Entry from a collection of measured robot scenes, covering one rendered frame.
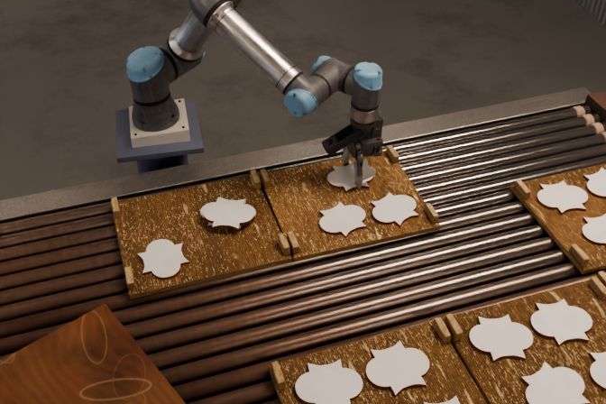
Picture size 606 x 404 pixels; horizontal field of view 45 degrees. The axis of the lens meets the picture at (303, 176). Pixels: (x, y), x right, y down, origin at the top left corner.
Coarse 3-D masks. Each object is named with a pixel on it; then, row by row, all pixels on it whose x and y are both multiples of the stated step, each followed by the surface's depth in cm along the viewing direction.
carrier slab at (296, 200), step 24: (312, 168) 212; (384, 168) 213; (288, 192) 204; (312, 192) 204; (336, 192) 204; (360, 192) 204; (384, 192) 204; (408, 192) 204; (288, 216) 196; (312, 216) 196; (312, 240) 189; (336, 240) 190; (360, 240) 190; (384, 240) 191
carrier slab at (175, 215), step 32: (192, 192) 203; (224, 192) 204; (256, 192) 204; (128, 224) 193; (160, 224) 193; (192, 224) 194; (256, 224) 194; (128, 256) 184; (192, 256) 184; (224, 256) 185; (256, 256) 185; (288, 256) 185; (160, 288) 176
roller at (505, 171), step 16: (544, 160) 219; (560, 160) 220; (576, 160) 222; (464, 176) 213; (480, 176) 213; (496, 176) 214; (432, 192) 209; (96, 256) 186; (112, 256) 186; (32, 272) 182; (48, 272) 182; (64, 272) 183; (80, 272) 184; (0, 288) 179
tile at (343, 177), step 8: (336, 168) 211; (344, 168) 211; (352, 168) 211; (328, 176) 208; (336, 176) 208; (344, 176) 208; (352, 176) 208; (336, 184) 205; (344, 184) 205; (352, 184) 205
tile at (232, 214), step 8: (224, 200) 197; (232, 200) 197; (240, 200) 197; (208, 208) 194; (216, 208) 194; (224, 208) 194; (232, 208) 194; (240, 208) 194; (248, 208) 194; (208, 216) 192; (216, 216) 192; (224, 216) 192; (232, 216) 192; (240, 216) 192; (248, 216) 192; (216, 224) 189; (224, 224) 190; (232, 224) 190; (240, 224) 190
